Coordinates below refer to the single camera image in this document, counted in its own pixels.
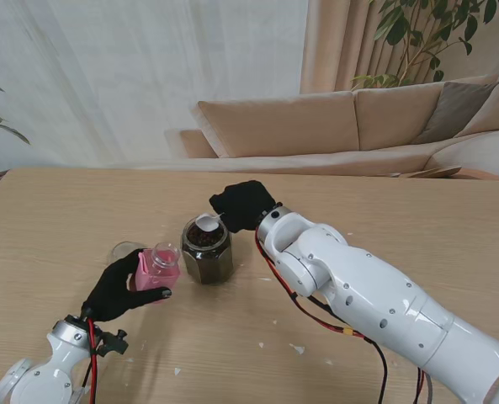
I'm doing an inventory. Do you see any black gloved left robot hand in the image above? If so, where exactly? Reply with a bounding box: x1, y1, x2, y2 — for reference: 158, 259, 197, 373
82, 248, 173, 324

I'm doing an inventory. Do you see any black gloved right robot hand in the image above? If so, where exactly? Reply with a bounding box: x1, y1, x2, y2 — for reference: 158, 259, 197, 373
209, 179, 280, 234

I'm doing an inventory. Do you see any white plastic spoon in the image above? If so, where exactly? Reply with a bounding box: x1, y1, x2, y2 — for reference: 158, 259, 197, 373
194, 212, 227, 232

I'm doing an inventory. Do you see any clear glass jar lid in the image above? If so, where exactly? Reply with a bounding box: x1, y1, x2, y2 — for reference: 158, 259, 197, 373
111, 240, 143, 264

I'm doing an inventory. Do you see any pink square coffee jar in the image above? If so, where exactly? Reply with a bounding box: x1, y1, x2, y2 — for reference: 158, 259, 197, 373
134, 242, 182, 303

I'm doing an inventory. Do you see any glass jar of coffee beans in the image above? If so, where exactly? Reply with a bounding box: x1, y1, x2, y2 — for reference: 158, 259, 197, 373
180, 214, 235, 286

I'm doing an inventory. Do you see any beige sofa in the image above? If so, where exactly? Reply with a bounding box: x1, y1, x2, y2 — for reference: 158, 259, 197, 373
179, 73, 499, 189

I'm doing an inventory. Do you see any white sheer curtain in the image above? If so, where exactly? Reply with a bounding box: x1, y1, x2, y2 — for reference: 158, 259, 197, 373
0, 0, 309, 165

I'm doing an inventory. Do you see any beige pleated curtain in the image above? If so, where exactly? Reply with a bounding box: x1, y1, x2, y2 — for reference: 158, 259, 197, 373
299, 0, 477, 94

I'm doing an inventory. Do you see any wooden tray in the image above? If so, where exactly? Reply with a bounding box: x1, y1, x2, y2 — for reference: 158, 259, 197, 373
390, 166, 463, 179

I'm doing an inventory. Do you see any grey sofa cushion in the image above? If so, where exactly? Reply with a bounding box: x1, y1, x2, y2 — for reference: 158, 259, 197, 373
412, 81, 499, 146

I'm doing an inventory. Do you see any tall leafy green plant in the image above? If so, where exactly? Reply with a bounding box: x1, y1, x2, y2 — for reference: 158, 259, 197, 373
352, 0, 499, 89

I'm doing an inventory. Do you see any white blanket on sofa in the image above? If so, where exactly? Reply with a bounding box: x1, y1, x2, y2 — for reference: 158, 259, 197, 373
429, 129, 499, 186

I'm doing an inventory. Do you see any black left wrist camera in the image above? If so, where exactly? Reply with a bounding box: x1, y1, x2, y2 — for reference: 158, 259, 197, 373
97, 329, 130, 358

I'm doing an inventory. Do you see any red left arm cable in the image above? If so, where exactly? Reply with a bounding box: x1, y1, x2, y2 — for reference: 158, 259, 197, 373
80, 317, 101, 404

